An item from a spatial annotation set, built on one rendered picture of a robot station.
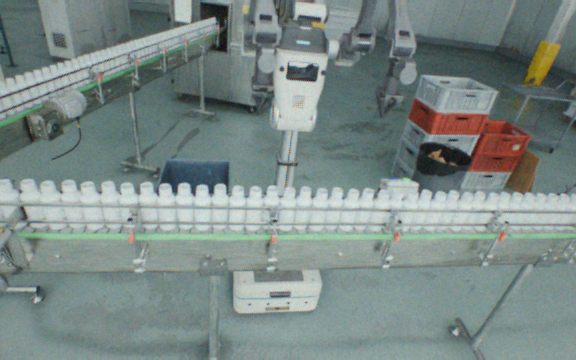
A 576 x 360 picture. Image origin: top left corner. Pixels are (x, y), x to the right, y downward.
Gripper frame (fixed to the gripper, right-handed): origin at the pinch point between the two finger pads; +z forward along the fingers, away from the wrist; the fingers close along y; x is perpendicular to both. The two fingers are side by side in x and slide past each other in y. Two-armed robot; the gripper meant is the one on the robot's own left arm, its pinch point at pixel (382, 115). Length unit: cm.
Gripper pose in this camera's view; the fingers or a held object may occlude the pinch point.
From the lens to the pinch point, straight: 132.8
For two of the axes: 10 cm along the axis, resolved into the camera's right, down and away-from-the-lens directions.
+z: -1.3, 8.5, 5.2
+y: -1.4, -5.3, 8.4
